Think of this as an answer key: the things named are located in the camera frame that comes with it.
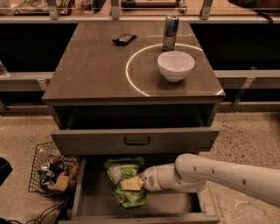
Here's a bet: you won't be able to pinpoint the grey metal rail frame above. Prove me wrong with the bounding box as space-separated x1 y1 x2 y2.
0 72 53 92

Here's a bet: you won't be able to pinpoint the black cables on floor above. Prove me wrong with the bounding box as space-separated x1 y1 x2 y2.
0 198 74 224

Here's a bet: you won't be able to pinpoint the grey drawer cabinet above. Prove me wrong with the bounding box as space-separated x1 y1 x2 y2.
43 21 225 126

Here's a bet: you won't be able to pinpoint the silver blue drink can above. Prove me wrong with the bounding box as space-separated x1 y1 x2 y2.
163 15 179 51

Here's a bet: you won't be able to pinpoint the dark snack bar wrapper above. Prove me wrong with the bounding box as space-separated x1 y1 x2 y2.
112 33 137 46

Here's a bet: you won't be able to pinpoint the black wire basket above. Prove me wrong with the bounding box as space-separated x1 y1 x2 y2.
28 142 80 198

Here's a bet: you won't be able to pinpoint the white ceramic bowl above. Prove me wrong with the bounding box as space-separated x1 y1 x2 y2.
157 51 195 82

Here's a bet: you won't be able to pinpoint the upper open grey drawer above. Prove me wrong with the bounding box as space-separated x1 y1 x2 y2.
51 127 219 155

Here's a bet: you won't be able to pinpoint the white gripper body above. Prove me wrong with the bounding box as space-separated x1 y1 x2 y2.
140 166 160 192

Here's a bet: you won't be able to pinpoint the green jalapeno chip bag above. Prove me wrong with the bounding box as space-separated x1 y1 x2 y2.
104 157 146 210

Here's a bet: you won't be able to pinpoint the black drawer handle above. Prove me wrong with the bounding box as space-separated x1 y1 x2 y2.
123 136 151 146

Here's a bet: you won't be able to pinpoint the yellow sponge in basket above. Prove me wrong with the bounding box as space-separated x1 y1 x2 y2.
53 174 69 192

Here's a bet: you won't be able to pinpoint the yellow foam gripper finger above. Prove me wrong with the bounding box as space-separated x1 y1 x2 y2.
120 176 143 191

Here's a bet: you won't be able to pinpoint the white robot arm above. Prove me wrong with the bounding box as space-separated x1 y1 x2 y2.
120 153 280 207

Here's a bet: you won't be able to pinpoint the lower open grey drawer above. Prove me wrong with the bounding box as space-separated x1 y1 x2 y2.
59 156 220 224

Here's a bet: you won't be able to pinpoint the open grey drawer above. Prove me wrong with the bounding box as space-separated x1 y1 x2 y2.
59 156 220 224
51 127 219 155

